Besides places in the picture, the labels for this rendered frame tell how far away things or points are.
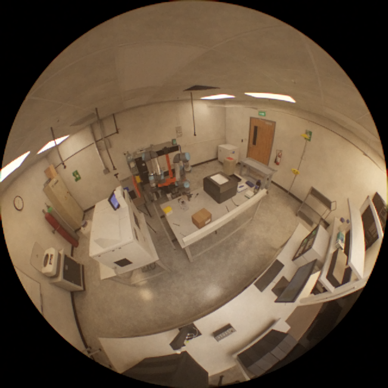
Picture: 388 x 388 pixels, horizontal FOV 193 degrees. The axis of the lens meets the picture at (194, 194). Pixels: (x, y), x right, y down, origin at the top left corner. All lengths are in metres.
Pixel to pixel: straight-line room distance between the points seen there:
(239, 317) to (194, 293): 1.10
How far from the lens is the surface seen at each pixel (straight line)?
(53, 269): 3.13
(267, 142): 4.37
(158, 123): 4.07
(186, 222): 1.67
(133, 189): 2.58
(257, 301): 1.46
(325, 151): 3.90
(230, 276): 2.31
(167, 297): 2.34
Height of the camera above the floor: 2.24
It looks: 40 degrees down
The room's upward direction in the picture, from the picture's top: 6 degrees counter-clockwise
